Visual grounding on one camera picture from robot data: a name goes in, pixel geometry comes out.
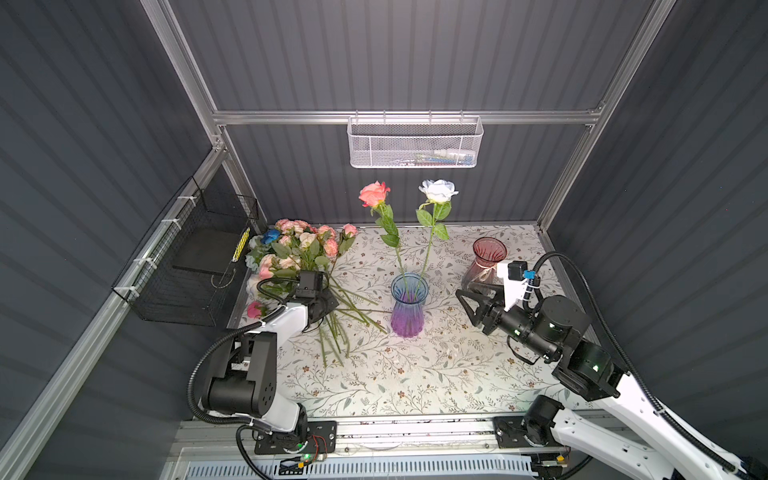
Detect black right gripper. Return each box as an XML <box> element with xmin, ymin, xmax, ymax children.
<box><xmin>455</xmin><ymin>278</ymin><xmax>554</xmax><ymax>363</ymax></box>

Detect red glass vase with ribbon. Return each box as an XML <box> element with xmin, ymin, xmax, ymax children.
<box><xmin>461</xmin><ymin>237</ymin><xmax>507</xmax><ymax>290</ymax></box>

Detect blue purple glass vase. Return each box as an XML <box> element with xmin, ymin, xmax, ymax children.
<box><xmin>390</xmin><ymin>272</ymin><xmax>429</xmax><ymax>338</ymax></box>

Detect pink red rose stem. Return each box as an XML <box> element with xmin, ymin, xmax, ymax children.
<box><xmin>359</xmin><ymin>181</ymin><xmax>406</xmax><ymax>275</ymax></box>

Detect white rose stem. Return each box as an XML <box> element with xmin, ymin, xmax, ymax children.
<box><xmin>416</xmin><ymin>179</ymin><xmax>458</xmax><ymax>278</ymax></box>

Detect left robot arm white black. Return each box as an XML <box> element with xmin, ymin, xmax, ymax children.
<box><xmin>186</xmin><ymin>271</ymin><xmax>339</xmax><ymax>451</ymax></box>

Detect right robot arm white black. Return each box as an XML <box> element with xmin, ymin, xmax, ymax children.
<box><xmin>456</xmin><ymin>284</ymin><xmax>767</xmax><ymax>479</ymax></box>

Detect bunch of artificial flowers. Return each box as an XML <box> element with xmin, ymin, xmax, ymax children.
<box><xmin>230</xmin><ymin>219</ymin><xmax>384</xmax><ymax>365</ymax></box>

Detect floral table cloth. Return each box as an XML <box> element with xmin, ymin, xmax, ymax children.
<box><xmin>277</xmin><ymin>224</ymin><xmax>586</xmax><ymax>417</ymax></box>

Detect items in white basket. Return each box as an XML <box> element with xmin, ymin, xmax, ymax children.
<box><xmin>397</xmin><ymin>149</ymin><xmax>477</xmax><ymax>168</ymax></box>

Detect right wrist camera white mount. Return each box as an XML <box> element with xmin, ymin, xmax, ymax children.
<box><xmin>496</xmin><ymin>260</ymin><xmax>535</xmax><ymax>311</ymax></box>

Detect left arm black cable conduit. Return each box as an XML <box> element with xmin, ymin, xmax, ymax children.
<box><xmin>185</xmin><ymin>277</ymin><xmax>301</xmax><ymax>480</ymax></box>

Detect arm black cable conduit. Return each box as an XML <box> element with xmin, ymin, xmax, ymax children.
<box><xmin>530</xmin><ymin>251</ymin><xmax>768</xmax><ymax>480</ymax></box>
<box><xmin>185</xmin><ymin>277</ymin><xmax>301</xmax><ymax>480</ymax></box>

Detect black wire mesh basket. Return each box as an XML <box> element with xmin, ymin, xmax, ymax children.
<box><xmin>113</xmin><ymin>178</ymin><xmax>262</xmax><ymax>327</ymax></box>

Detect white wire mesh basket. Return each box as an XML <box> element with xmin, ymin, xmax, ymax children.
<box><xmin>346</xmin><ymin>114</ymin><xmax>484</xmax><ymax>169</ymax></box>

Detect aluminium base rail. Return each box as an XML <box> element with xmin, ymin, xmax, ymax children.
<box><xmin>158</xmin><ymin>410</ymin><xmax>637</xmax><ymax>480</ymax></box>

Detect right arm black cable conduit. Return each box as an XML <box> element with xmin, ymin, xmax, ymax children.
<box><xmin>530</xmin><ymin>251</ymin><xmax>768</xmax><ymax>480</ymax></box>

